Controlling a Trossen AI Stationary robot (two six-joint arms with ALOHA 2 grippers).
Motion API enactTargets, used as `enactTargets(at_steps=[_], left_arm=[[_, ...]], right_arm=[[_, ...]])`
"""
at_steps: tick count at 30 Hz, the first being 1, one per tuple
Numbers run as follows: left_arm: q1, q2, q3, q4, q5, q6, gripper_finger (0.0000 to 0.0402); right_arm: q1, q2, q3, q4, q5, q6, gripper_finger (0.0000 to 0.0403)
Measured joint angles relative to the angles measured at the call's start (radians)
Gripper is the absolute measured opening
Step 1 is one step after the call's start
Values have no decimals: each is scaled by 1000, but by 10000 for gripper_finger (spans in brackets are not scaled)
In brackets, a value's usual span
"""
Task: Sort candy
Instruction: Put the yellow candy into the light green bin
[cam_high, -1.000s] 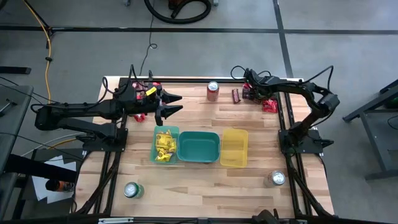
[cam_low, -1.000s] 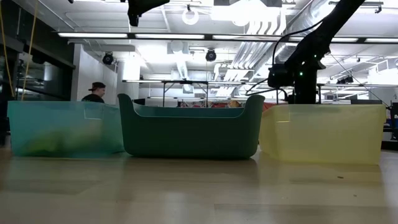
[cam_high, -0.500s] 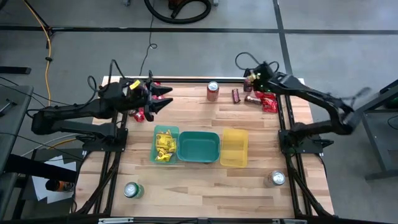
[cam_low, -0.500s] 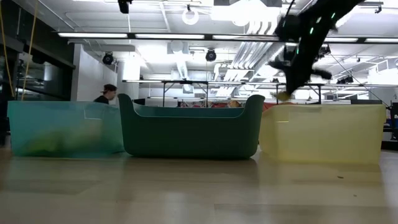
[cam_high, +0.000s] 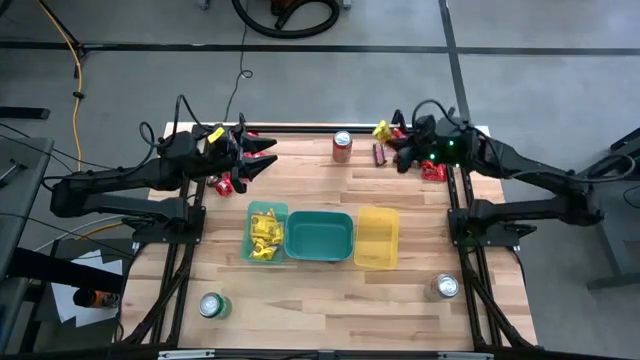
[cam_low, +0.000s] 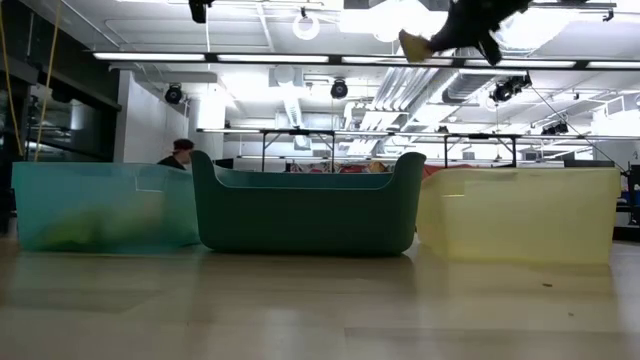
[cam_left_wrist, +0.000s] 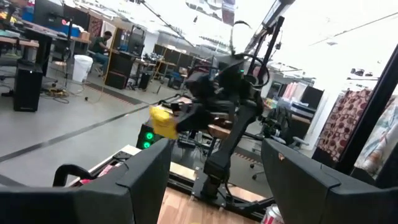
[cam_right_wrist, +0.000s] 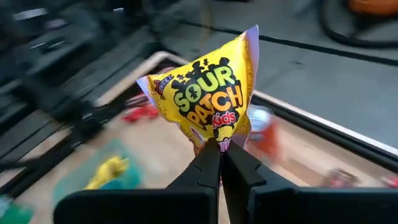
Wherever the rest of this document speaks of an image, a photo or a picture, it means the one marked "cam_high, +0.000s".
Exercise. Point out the yellow candy wrapper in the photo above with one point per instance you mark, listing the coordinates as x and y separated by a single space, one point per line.
382 131
260 224
260 243
270 213
263 254
276 232

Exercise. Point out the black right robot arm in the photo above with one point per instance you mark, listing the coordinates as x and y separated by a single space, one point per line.
525 167

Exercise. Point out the black metal beam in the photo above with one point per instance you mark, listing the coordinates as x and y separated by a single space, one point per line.
60 270

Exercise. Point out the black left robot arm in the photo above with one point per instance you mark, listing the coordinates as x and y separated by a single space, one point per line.
160 167

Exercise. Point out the red soda can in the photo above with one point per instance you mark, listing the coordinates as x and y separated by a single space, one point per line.
342 150

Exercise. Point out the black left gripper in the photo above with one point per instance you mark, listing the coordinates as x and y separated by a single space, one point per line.
225 155

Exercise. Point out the black aluminium table frame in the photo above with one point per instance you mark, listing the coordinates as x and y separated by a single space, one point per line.
300 129

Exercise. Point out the translucent yellow plastic bin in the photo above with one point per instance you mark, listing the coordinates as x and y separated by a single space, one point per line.
376 237

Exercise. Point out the orange black vacuum cleaner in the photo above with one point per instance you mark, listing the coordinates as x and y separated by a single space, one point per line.
282 6

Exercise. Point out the dark green plastic bin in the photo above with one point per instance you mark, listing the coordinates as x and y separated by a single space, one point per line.
320 235

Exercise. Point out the red candy wrapper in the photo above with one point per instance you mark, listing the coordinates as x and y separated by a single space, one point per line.
255 155
434 171
224 186
398 133
252 134

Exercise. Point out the white paper sheet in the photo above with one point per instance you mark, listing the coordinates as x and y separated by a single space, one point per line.
65 305

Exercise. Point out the black hand tool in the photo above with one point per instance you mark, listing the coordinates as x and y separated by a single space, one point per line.
10 172

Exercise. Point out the yellow tape tag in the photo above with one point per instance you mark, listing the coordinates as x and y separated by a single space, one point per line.
216 134

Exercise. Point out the green soda can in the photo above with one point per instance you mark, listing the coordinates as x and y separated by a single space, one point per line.
212 305

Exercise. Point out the silver soda can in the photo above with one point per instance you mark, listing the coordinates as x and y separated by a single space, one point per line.
444 286

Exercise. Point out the translucent teal plastic bin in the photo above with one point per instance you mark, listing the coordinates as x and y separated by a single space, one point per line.
245 240

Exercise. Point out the black flat floor bar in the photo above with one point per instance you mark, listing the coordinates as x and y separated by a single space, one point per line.
25 113

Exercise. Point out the orange black drink can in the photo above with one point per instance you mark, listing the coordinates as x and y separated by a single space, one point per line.
100 299

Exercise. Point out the grey side table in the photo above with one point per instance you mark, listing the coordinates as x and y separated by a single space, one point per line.
22 215

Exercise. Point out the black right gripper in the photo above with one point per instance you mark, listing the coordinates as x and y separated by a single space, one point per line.
437 147

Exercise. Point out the silver metal bracket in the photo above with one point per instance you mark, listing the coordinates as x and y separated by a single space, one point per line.
186 354
465 356

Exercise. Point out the dark side table frame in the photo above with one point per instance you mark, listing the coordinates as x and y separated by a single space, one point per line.
615 225

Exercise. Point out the dark red candy bar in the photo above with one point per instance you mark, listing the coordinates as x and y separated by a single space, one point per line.
380 154

